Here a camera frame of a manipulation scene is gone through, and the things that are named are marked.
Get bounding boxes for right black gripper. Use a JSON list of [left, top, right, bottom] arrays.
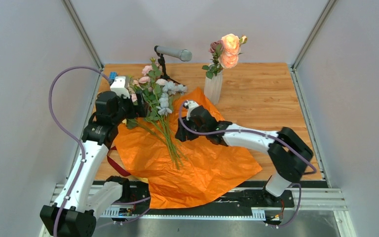
[[176, 115, 208, 142]]

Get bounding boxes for yellow flower bouquet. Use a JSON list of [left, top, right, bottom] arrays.
[[125, 57, 187, 169]]

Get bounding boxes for white ribbed vase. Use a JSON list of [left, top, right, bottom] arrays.
[[204, 72, 223, 105]]

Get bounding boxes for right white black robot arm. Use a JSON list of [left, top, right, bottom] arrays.
[[175, 100, 317, 206]]

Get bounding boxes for orange flowers in vase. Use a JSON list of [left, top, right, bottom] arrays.
[[202, 34, 248, 79]]

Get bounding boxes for orange yellow wrapping paper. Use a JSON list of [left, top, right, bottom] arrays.
[[113, 86, 263, 209]]

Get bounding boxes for dark red ribbon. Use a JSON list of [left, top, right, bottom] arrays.
[[107, 154, 131, 177]]

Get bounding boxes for silver microphone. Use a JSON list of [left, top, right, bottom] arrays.
[[154, 45, 192, 62]]

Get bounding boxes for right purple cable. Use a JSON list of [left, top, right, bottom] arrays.
[[178, 102, 318, 229]]

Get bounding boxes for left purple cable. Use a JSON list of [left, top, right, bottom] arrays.
[[48, 66, 112, 237]]

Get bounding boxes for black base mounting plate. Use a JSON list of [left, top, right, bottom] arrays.
[[111, 180, 292, 217]]

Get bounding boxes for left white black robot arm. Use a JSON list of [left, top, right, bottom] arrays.
[[39, 91, 143, 237]]

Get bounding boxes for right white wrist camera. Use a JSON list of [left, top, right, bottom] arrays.
[[183, 100, 199, 120]]

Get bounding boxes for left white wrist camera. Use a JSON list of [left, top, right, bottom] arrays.
[[110, 76, 130, 98]]

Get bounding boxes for purple cable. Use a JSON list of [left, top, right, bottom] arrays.
[[48, 66, 112, 237], [178, 102, 318, 229]]

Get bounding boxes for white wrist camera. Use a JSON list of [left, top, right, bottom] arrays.
[[110, 76, 130, 98], [183, 100, 199, 120]]

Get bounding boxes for colourful toy block train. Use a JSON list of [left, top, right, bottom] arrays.
[[109, 72, 118, 85]]

